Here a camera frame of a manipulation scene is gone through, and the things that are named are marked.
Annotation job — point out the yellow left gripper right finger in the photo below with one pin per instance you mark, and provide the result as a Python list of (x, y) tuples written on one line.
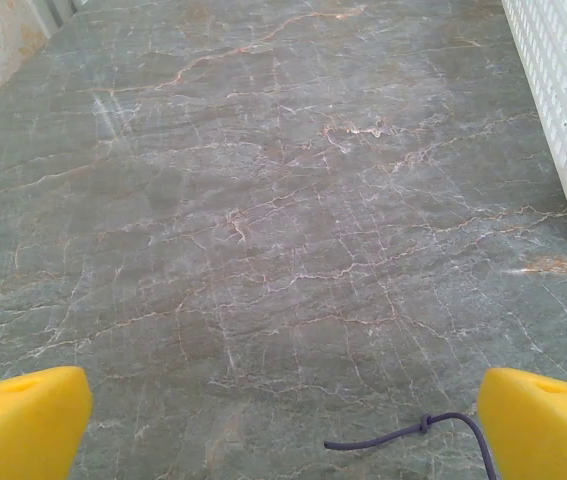
[(543, 430)]

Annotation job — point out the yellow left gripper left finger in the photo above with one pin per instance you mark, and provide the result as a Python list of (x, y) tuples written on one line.
[(23, 425)]

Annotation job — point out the white perforated plastic basket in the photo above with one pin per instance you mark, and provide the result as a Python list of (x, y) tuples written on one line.
[(563, 100)]

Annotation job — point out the aluminium frame post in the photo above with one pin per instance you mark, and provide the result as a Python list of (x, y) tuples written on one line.
[(58, 15)]

